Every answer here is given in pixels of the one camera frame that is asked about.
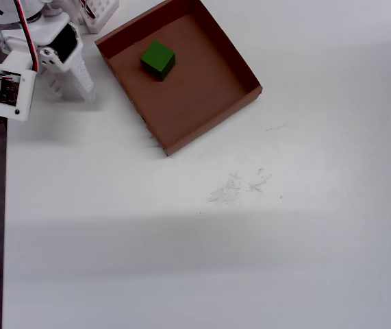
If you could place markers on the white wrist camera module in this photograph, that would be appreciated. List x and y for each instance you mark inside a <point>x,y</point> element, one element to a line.
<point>8,89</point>

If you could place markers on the green cube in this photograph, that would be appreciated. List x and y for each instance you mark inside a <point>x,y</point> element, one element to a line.
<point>157,58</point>

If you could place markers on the brown cardboard box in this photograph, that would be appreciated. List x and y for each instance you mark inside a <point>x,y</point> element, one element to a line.
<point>198,103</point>

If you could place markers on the white grid base plate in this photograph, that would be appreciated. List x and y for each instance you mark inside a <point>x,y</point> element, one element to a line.
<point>99,13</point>

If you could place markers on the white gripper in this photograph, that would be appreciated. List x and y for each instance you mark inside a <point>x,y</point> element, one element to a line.
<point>66,44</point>

